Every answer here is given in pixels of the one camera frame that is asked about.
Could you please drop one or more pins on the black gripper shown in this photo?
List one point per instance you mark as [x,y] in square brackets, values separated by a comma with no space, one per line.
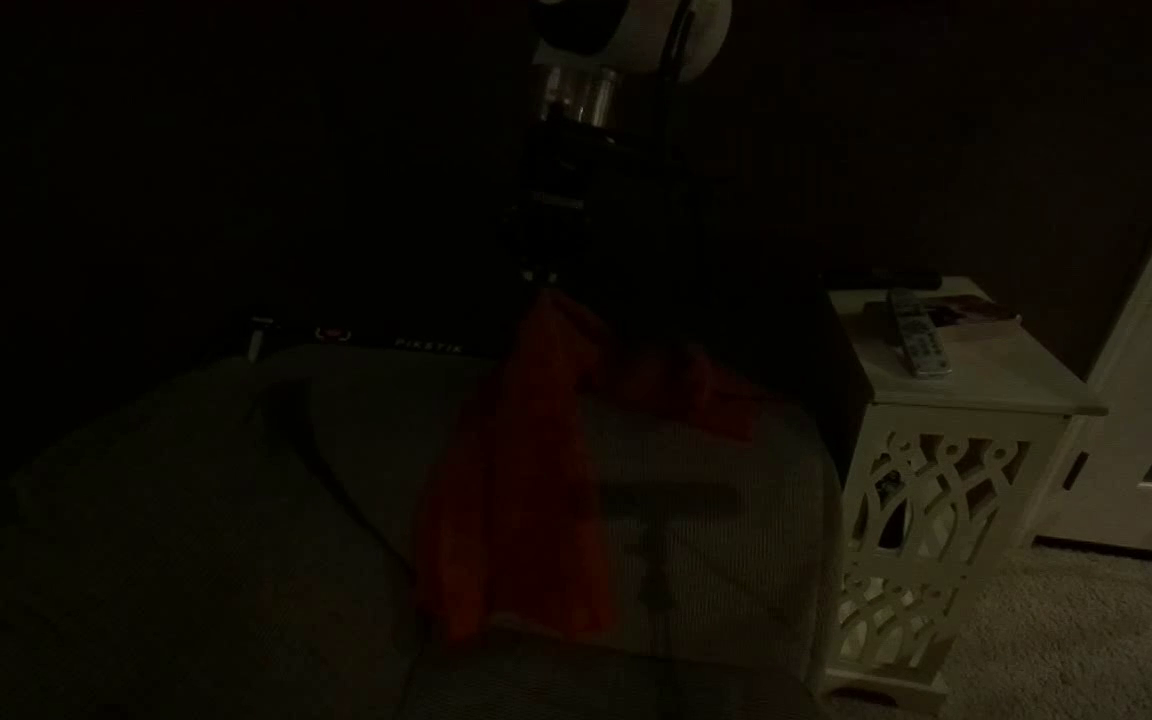
[572,175]

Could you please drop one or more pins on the red cloth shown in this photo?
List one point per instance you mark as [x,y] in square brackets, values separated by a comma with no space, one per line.
[522,507]

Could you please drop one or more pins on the gray remote control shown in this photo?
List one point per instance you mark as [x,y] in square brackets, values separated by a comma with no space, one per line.
[923,346]

